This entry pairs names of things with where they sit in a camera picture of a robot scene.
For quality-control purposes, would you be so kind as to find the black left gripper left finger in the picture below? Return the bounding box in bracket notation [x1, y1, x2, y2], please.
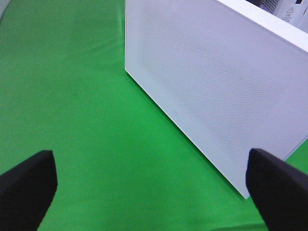
[0, 150, 58, 231]

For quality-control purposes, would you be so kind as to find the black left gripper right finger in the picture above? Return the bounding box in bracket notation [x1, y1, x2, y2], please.
[245, 148, 308, 231]

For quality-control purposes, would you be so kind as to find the white microwave door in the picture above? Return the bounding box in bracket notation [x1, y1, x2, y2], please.
[125, 0, 308, 198]

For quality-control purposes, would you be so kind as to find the white microwave oven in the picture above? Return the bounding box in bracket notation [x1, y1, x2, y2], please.
[248, 0, 308, 33]

